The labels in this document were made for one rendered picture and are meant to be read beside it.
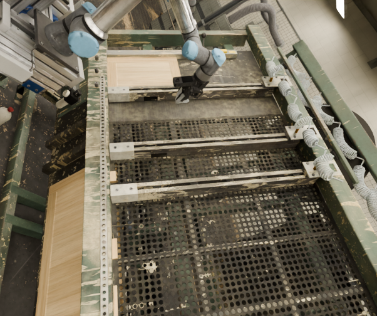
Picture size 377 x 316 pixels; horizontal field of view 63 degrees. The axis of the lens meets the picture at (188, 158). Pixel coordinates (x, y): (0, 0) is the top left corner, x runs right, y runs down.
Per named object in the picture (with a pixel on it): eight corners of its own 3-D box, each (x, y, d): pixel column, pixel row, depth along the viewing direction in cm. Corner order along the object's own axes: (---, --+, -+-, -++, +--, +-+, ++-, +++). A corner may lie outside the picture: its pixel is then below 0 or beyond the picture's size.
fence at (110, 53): (107, 55, 217) (106, 50, 214) (234, 54, 235) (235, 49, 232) (107, 59, 214) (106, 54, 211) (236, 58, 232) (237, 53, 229)
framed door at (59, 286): (52, 187, 205) (49, 186, 203) (116, 153, 188) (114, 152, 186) (36, 342, 152) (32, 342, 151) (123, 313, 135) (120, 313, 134)
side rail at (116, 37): (107, 42, 236) (106, 29, 228) (242, 42, 257) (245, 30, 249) (107, 47, 233) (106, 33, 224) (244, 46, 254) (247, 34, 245)
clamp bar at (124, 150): (110, 148, 167) (105, 117, 148) (307, 136, 190) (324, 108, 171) (110, 163, 161) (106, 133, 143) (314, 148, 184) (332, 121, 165)
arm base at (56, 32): (46, 42, 128) (62, 29, 125) (43, 18, 134) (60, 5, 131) (73, 63, 141) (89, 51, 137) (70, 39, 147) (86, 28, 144)
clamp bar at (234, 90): (108, 93, 193) (104, 61, 175) (282, 88, 216) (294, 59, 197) (109, 104, 188) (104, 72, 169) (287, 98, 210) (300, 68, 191)
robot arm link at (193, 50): (178, 46, 141) (197, 55, 147) (181, 59, 134) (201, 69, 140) (187, 31, 137) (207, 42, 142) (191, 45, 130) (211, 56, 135)
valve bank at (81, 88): (47, 53, 208) (73, 34, 201) (64, 68, 219) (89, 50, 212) (39, 104, 179) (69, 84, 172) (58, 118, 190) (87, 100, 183)
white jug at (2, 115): (-14, 113, 215) (5, 100, 208) (0, 120, 222) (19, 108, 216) (-16, 123, 209) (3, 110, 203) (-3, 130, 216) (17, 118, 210)
